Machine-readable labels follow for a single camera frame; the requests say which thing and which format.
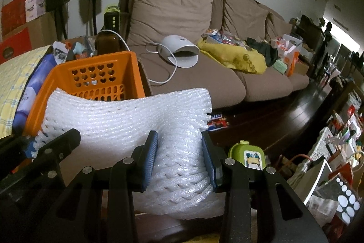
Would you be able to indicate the purple plastic package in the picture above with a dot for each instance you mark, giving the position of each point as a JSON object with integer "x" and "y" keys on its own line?
{"x": 31, "y": 89}

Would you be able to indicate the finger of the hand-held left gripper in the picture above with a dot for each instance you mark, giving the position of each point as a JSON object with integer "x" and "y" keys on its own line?
{"x": 17, "y": 147}
{"x": 65, "y": 140}

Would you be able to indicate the small pale green box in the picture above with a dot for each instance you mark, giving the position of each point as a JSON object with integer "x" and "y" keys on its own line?
{"x": 281, "y": 66}

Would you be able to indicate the white framed board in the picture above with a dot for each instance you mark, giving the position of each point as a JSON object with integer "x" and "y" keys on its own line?
{"x": 310, "y": 180}

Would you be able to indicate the pile of mixed clutter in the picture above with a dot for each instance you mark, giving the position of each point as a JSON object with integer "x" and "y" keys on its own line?
{"x": 74, "y": 49}

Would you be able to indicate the green black portable device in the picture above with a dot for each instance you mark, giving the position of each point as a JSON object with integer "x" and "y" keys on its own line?
{"x": 112, "y": 18}

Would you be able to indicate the black box with white dots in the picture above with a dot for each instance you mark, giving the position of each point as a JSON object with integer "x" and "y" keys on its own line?
{"x": 345, "y": 200}

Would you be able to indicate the red blue candy box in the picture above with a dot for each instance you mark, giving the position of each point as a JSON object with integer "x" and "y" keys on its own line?
{"x": 217, "y": 122}

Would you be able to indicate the white orange paper bag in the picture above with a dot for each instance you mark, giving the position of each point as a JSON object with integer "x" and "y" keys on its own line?
{"x": 290, "y": 52}

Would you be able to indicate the brown cardboard box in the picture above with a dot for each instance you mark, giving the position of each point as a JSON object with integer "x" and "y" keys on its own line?
{"x": 42, "y": 31}

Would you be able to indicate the dark wooden cabinet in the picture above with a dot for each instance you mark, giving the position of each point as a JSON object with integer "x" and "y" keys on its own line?
{"x": 310, "y": 38}

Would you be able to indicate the pile of snack packets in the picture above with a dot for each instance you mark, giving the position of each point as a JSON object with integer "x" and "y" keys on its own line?
{"x": 224, "y": 38}

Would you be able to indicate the red box with oval label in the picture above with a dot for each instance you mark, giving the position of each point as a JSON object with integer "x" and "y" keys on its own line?
{"x": 14, "y": 46}

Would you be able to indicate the black cloth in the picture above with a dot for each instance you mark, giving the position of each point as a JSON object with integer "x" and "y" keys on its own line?
{"x": 261, "y": 50}

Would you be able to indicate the pile of paper gift bags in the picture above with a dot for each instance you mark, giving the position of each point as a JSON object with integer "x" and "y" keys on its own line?
{"x": 347, "y": 132}

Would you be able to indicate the green cartoon lunch box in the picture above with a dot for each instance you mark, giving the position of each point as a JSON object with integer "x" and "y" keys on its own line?
{"x": 239, "y": 154}

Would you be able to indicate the yellow checked tablecloth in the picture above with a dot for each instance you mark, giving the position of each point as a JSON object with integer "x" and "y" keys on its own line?
{"x": 11, "y": 83}

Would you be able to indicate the white foam net sheet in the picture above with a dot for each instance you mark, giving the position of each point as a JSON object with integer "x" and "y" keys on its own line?
{"x": 113, "y": 117}

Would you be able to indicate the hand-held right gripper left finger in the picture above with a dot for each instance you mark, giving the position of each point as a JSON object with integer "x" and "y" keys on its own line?
{"x": 150, "y": 157}

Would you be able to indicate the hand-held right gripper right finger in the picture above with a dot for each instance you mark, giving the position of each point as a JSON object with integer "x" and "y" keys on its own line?
{"x": 209, "y": 163}

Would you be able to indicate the brown sofa cushion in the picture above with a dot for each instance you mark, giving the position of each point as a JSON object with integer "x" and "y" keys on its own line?
{"x": 277, "y": 29}
{"x": 244, "y": 15}
{"x": 170, "y": 9}

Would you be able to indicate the small white pink box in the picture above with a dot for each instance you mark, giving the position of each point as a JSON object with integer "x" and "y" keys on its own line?
{"x": 35, "y": 6}

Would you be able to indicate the yellow bag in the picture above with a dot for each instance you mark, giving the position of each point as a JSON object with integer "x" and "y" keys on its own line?
{"x": 236, "y": 58}

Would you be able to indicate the white dome lamp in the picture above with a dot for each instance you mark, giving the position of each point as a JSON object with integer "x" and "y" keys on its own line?
{"x": 176, "y": 46}

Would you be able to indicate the brown sofa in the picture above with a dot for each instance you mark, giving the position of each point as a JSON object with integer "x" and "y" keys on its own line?
{"x": 204, "y": 80}

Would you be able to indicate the orange plastic basket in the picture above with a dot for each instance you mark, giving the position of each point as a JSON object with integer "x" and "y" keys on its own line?
{"x": 57, "y": 75}

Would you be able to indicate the large red gift box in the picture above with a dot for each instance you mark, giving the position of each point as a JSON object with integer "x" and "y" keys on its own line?
{"x": 14, "y": 12}

